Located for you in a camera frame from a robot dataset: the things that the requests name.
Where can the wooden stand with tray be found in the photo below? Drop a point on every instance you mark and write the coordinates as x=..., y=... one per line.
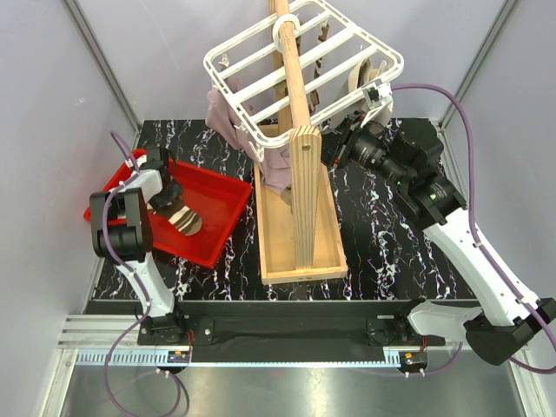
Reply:
x=302, y=243

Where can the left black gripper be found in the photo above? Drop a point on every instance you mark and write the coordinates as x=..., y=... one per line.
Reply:
x=175, y=192

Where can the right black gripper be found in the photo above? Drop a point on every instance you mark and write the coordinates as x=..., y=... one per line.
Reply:
x=336, y=146

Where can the white clip hanger frame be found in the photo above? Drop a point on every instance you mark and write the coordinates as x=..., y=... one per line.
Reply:
x=286, y=28

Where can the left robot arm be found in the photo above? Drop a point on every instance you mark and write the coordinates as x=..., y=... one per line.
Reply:
x=121, y=233

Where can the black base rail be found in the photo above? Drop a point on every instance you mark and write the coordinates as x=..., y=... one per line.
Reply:
x=345, y=333

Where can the black marble mat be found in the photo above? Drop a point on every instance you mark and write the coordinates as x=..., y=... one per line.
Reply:
x=386, y=258

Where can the white clip holding mauve sock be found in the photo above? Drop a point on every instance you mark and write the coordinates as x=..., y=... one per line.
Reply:
x=224, y=62

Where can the mauve sock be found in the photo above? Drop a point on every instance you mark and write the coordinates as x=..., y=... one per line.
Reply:
x=275, y=166

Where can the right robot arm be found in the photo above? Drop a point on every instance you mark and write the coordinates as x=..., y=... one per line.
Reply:
x=509, y=314

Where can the brown striped sock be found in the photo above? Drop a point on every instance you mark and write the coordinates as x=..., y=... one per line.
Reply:
x=323, y=32
x=180, y=216

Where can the grey beige sock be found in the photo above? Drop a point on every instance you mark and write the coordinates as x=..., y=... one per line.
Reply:
x=363, y=73

